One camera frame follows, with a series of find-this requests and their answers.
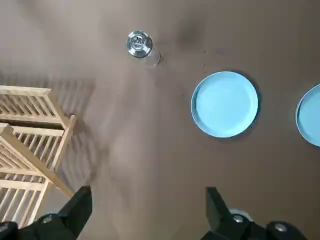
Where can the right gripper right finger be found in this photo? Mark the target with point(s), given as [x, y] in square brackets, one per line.
[220, 220]

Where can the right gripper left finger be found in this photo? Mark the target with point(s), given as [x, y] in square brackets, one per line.
[62, 225]

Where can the blue plate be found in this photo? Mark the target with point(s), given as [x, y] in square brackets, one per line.
[311, 115]
[225, 105]

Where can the wooden dish rack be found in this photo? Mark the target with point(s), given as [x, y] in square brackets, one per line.
[25, 91]

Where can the clear bottle silver cap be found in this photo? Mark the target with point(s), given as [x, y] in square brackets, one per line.
[139, 43]

